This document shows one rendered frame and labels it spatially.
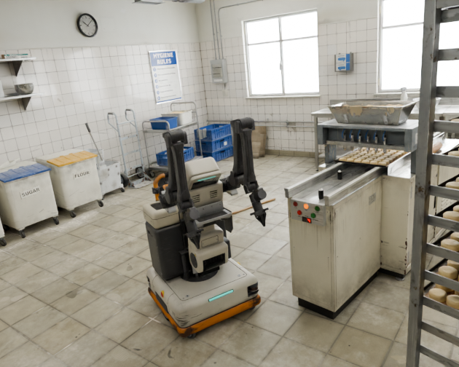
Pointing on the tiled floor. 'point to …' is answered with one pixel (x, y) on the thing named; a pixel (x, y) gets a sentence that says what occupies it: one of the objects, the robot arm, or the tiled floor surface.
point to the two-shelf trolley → (168, 131)
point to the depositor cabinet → (406, 211)
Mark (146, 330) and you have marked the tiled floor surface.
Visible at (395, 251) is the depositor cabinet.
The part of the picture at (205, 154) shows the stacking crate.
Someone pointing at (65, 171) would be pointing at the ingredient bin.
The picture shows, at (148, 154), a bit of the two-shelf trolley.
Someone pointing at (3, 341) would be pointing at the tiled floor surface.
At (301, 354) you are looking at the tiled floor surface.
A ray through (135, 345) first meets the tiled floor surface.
